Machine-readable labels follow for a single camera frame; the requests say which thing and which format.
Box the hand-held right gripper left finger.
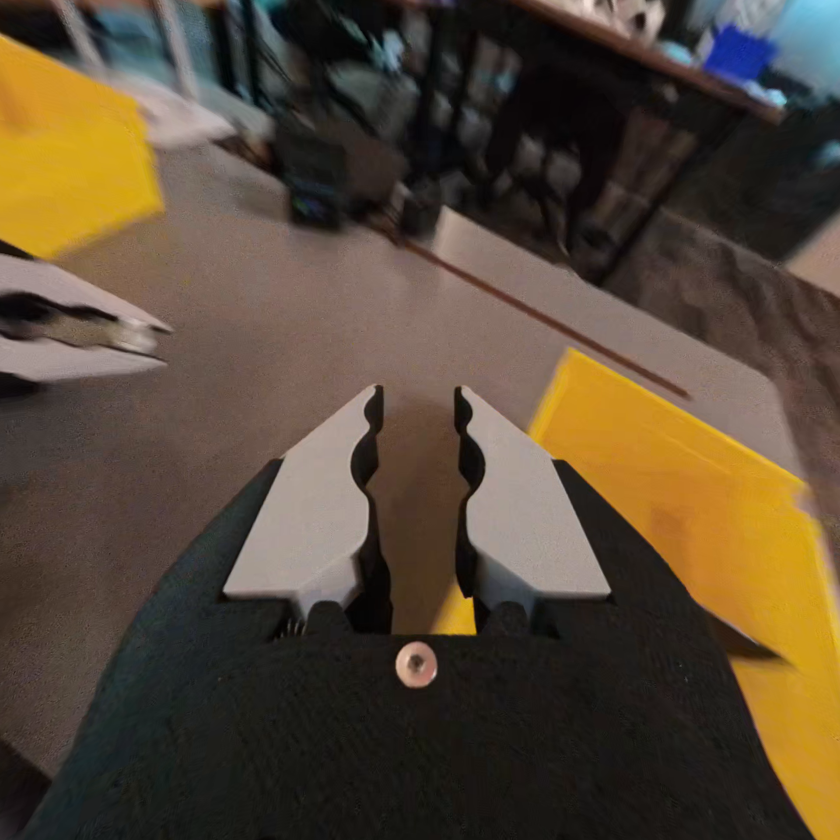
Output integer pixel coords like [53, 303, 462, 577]
[223, 384, 393, 611]

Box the yellow plastic bin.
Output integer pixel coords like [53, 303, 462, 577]
[433, 348, 840, 840]
[0, 33, 165, 260]

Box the black battery pack with display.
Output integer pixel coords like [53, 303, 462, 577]
[289, 141, 349, 227]

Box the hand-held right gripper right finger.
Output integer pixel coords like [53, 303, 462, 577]
[454, 385, 613, 614]

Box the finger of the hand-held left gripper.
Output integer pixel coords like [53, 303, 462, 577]
[0, 328, 168, 383]
[0, 252, 173, 336]

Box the blue storage bin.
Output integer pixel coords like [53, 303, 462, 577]
[705, 26, 778, 83]

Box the black blue charger device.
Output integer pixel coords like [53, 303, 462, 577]
[400, 184, 441, 236]

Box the dark monitor with wooden edge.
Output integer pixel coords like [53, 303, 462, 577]
[420, 0, 788, 283]

